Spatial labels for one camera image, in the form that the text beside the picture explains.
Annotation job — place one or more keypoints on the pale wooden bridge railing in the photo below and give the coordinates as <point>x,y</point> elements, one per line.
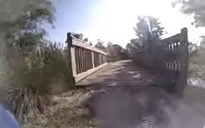
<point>85,58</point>

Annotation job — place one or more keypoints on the wooden bridge deck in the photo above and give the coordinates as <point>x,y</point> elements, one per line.
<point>123,75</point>

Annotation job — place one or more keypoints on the dirt gravel path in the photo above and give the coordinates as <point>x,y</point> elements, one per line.
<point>123,106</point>

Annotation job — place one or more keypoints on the trees behind bridge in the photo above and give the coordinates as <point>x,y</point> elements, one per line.
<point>146,33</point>

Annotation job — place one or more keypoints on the tall reeds and bushes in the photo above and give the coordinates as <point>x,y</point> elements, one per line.
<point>40,71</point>

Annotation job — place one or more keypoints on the large leafy tree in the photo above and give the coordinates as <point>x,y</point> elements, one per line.
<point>20,23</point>

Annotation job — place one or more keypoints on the water with plants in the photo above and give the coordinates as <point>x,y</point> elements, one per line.
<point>200,75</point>

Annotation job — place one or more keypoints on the overhanging tree branches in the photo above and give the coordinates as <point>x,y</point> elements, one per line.
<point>198,11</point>

